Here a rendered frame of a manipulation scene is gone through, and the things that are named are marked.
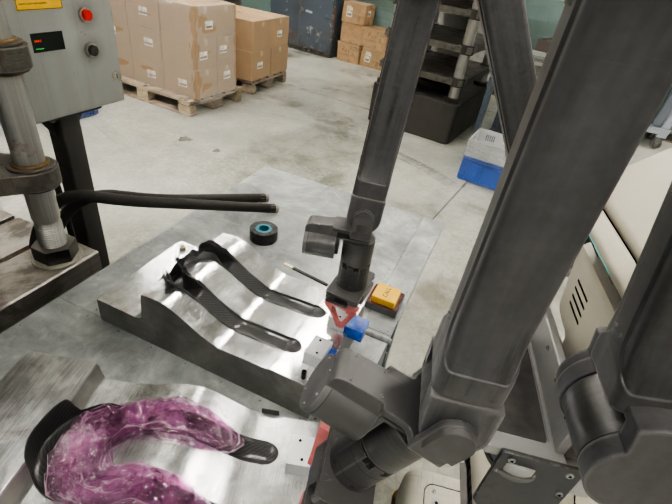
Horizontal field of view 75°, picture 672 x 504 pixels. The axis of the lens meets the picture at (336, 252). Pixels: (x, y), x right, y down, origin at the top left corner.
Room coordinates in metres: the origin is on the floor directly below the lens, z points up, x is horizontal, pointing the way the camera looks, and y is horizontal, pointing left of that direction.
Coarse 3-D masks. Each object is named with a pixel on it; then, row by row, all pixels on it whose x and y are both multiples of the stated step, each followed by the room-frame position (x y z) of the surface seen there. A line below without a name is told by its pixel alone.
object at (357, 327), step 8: (344, 312) 0.66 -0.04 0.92; (328, 320) 0.64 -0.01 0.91; (352, 320) 0.65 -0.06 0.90; (360, 320) 0.66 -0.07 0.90; (368, 320) 0.66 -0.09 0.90; (336, 328) 0.63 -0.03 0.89; (344, 328) 0.63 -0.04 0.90; (352, 328) 0.63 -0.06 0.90; (360, 328) 0.63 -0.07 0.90; (352, 336) 0.63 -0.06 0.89; (360, 336) 0.62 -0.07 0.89; (376, 336) 0.63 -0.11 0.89; (384, 336) 0.63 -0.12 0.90
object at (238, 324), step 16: (208, 240) 0.78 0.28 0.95; (192, 256) 0.72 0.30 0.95; (208, 256) 0.74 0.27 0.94; (224, 256) 0.77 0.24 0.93; (176, 272) 0.73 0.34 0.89; (240, 272) 0.74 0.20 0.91; (192, 288) 0.66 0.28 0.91; (256, 288) 0.72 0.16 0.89; (208, 304) 0.63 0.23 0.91; (224, 304) 0.64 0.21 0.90; (288, 304) 0.69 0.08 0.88; (304, 304) 0.70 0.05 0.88; (224, 320) 0.61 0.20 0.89; (240, 320) 0.62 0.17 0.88; (256, 336) 0.59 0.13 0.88; (272, 336) 0.60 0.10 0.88; (288, 336) 0.60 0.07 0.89; (288, 352) 0.55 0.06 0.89
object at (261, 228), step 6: (258, 222) 1.07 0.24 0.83; (264, 222) 1.07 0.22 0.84; (270, 222) 1.08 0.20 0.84; (252, 228) 1.03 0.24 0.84; (258, 228) 1.04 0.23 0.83; (264, 228) 1.06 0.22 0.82; (270, 228) 1.05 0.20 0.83; (276, 228) 1.05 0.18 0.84; (252, 234) 1.01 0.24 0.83; (258, 234) 1.00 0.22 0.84; (264, 234) 1.01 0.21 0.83; (270, 234) 1.01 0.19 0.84; (276, 234) 1.03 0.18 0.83; (252, 240) 1.01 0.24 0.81; (258, 240) 1.00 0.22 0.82; (264, 240) 1.00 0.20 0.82; (270, 240) 1.01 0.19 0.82; (276, 240) 1.03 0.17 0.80
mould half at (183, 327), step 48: (240, 240) 0.82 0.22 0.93; (144, 288) 0.69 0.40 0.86; (240, 288) 0.70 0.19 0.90; (288, 288) 0.74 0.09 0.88; (144, 336) 0.60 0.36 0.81; (192, 336) 0.56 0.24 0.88; (240, 336) 0.58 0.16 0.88; (336, 336) 0.61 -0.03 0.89; (240, 384) 0.53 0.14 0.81; (288, 384) 0.50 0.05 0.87
